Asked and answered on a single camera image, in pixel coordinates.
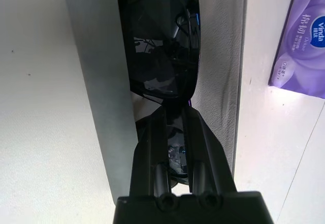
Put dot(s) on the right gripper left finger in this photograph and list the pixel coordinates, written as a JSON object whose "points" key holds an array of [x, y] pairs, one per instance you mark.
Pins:
{"points": [[149, 163]]}

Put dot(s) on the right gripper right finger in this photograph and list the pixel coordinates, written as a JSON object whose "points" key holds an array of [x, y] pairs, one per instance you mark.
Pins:
{"points": [[208, 163]]}

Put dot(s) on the grey glasses case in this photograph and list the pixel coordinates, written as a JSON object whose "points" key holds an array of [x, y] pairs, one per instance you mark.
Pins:
{"points": [[101, 81]]}

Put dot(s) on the black sunglasses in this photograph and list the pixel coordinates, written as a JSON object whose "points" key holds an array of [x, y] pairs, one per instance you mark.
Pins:
{"points": [[157, 43]]}

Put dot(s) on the purple tissue pack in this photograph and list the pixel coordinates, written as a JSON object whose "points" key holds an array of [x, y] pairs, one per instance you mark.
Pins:
{"points": [[304, 43]]}

